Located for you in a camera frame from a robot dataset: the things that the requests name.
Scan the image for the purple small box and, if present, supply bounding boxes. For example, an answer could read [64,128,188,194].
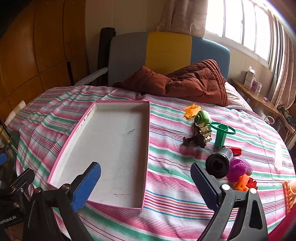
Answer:
[252,78,263,93]

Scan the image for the green plastic spool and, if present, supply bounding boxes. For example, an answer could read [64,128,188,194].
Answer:
[210,122,236,147]

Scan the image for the beige curtain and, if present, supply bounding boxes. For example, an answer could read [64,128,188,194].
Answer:
[157,0,208,39]
[269,32,296,112]

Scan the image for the black handheld fan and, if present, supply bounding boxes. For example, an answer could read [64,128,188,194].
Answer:
[205,146,234,179]

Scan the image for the wooden side table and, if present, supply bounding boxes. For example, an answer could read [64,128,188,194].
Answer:
[230,78,281,116]

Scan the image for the brown quilt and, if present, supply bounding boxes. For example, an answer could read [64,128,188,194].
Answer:
[112,59,228,107]

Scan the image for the white carton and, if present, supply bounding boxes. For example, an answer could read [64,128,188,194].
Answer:
[243,66,257,90]

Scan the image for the striped bed sheet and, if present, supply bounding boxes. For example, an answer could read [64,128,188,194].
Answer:
[6,86,296,241]

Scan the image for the orange linking cubes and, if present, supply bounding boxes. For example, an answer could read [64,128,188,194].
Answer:
[233,175,250,192]

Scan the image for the orange plastic basket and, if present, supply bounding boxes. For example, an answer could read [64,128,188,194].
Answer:
[282,181,296,216]

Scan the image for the pale pink pillow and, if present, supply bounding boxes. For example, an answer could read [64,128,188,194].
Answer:
[224,82,251,109]

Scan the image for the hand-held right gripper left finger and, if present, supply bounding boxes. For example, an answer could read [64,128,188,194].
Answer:
[23,161,102,241]

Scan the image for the red clothing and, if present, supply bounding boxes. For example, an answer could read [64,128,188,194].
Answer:
[266,209,296,241]

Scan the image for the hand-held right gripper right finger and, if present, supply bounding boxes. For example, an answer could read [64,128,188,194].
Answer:
[190,162,269,241]

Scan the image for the white green plastic bottle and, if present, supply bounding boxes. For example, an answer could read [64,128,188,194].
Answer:
[194,110,210,129]

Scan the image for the white tray with pink rim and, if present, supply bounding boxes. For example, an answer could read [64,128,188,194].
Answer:
[47,100,151,209]

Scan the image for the magenta perforated toy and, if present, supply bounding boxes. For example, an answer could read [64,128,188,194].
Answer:
[227,160,249,182]

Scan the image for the yellow orange plastic toy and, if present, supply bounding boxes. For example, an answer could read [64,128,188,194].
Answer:
[184,103,201,120]

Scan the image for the large window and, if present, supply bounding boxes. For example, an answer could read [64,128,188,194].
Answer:
[205,0,281,67]

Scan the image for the red puzzle piece block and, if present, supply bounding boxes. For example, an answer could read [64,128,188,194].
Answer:
[245,177,259,190]

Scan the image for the grey yellow blue headboard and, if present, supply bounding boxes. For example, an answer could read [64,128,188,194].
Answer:
[108,32,231,87]

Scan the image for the white bed rail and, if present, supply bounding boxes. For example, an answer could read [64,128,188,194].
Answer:
[75,67,109,87]

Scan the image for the wooden wardrobe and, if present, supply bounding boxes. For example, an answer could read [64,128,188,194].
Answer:
[0,0,89,121]

